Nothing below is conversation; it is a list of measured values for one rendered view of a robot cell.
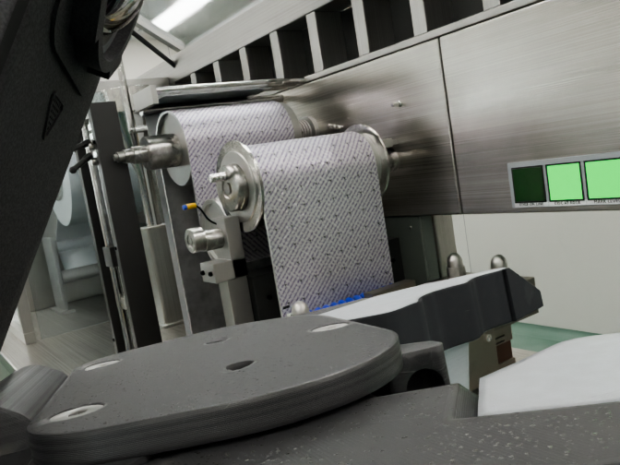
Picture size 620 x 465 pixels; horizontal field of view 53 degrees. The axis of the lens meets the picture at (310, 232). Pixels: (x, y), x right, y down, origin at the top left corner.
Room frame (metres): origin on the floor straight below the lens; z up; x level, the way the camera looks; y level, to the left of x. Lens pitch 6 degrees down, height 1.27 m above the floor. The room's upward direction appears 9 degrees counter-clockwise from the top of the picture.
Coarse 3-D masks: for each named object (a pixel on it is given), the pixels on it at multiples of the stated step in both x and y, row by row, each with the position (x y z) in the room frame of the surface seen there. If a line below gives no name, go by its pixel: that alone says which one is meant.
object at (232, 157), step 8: (232, 152) 0.99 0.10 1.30; (376, 152) 1.09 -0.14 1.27; (224, 160) 1.02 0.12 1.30; (232, 160) 0.99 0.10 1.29; (240, 160) 0.97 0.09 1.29; (376, 160) 1.09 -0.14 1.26; (248, 168) 0.95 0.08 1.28; (248, 176) 0.96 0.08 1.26; (248, 184) 0.96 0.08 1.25; (248, 200) 0.97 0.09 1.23; (248, 208) 0.97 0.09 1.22; (240, 216) 1.00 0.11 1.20; (248, 216) 0.98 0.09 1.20
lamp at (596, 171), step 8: (616, 160) 0.81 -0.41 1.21; (592, 168) 0.84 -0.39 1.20; (600, 168) 0.83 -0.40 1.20; (608, 168) 0.82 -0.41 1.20; (616, 168) 0.81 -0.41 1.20; (592, 176) 0.84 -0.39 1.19; (600, 176) 0.83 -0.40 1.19; (608, 176) 0.82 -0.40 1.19; (616, 176) 0.81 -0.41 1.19; (592, 184) 0.84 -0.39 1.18; (600, 184) 0.83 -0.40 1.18; (608, 184) 0.82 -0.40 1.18; (616, 184) 0.82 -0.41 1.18; (592, 192) 0.84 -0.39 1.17; (600, 192) 0.84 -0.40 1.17; (608, 192) 0.83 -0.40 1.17; (616, 192) 0.82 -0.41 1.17
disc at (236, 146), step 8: (224, 144) 1.02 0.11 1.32; (232, 144) 0.99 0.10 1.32; (240, 144) 0.97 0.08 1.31; (224, 152) 1.02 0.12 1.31; (240, 152) 0.97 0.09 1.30; (248, 152) 0.95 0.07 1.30; (248, 160) 0.96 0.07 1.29; (256, 168) 0.94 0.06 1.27; (256, 176) 0.94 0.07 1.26; (256, 184) 0.95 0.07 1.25; (256, 192) 0.95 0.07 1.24; (256, 200) 0.95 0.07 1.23; (264, 200) 0.94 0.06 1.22; (256, 208) 0.96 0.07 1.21; (256, 216) 0.96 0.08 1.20; (240, 224) 1.01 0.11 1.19; (248, 224) 0.99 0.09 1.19; (256, 224) 0.97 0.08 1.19
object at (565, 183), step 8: (552, 168) 0.89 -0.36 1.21; (560, 168) 0.88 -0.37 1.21; (568, 168) 0.87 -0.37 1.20; (576, 168) 0.86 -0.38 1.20; (552, 176) 0.89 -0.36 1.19; (560, 176) 0.88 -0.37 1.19; (568, 176) 0.87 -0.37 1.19; (576, 176) 0.86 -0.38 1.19; (552, 184) 0.89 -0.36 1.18; (560, 184) 0.88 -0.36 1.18; (568, 184) 0.87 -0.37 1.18; (576, 184) 0.86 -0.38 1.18; (552, 192) 0.90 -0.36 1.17; (560, 192) 0.88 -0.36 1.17; (568, 192) 0.87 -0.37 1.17; (576, 192) 0.86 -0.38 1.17
